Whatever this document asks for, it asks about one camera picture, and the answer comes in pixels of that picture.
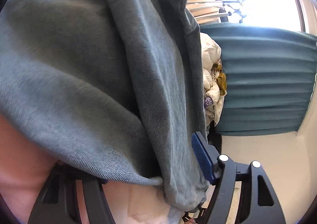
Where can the wide blue curtain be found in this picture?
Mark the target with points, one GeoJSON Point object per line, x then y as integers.
{"type": "Point", "coordinates": [260, 78]}

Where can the black armchair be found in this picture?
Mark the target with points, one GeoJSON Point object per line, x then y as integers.
{"type": "Point", "coordinates": [215, 139]}

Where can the pastel pink duvet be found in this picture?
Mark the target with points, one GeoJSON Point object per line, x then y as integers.
{"type": "Point", "coordinates": [19, 152]}

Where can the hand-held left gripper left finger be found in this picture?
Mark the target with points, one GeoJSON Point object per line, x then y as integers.
{"type": "Point", "coordinates": [94, 196]}

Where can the garment steamer stand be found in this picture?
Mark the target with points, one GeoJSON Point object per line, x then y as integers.
{"type": "Point", "coordinates": [239, 0]}

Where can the white down jacket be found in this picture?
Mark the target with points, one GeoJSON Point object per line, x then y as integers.
{"type": "Point", "coordinates": [210, 50]}

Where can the window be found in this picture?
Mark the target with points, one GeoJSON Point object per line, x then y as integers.
{"type": "Point", "coordinates": [267, 3]}

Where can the blue denim jeans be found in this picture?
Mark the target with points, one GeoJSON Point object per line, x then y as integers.
{"type": "Point", "coordinates": [86, 65]}

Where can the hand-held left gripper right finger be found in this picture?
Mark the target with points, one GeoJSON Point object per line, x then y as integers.
{"type": "Point", "coordinates": [201, 157]}

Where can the mustard yellow garment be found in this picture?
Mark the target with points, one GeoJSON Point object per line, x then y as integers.
{"type": "Point", "coordinates": [221, 83]}

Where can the grey down jacket purple label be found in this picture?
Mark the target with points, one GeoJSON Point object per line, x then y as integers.
{"type": "Point", "coordinates": [209, 101]}

